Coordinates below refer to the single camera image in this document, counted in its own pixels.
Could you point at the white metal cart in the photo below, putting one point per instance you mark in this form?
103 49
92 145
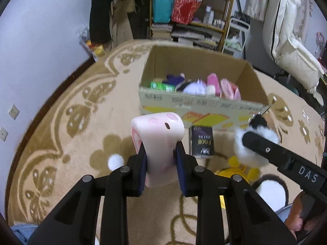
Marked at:
240 23

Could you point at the stack of books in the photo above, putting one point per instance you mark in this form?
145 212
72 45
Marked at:
161 32

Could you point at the cardboard box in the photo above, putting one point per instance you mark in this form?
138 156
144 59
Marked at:
204 104

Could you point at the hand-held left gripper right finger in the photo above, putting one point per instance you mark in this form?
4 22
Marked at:
180 168

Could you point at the white-haired plush doll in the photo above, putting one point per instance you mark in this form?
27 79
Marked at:
194 88

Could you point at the pink plush toy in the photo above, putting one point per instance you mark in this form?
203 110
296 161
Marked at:
230 89

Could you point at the brown and white plush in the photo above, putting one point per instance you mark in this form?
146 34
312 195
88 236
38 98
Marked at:
270 194

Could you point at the beige hanging cloth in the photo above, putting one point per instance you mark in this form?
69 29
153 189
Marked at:
255 0

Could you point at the teal bag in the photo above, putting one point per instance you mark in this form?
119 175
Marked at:
162 7

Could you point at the snack bag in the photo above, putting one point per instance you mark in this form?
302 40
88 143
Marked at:
94 47

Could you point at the yellow plush toy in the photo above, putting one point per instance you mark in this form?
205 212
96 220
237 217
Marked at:
237 167

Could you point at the person's right hand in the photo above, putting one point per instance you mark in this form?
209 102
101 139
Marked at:
297 217

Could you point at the wall poster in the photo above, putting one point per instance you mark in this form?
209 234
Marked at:
321 48

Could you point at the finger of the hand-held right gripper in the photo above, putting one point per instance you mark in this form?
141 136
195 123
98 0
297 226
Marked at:
260 146

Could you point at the black hanging coat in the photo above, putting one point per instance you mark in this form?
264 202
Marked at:
101 12

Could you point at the wall socket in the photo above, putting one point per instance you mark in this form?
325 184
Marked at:
3 134
13 111

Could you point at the black packet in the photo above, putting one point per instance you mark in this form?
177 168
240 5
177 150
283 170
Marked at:
201 140

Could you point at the panda plush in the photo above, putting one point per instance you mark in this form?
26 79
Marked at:
242 155

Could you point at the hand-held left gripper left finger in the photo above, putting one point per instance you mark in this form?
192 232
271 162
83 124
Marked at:
141 168

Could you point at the pale pink pig plush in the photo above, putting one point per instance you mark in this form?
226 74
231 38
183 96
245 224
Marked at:
161 137

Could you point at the red gift bag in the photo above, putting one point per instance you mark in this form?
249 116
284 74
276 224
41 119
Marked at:
184 10

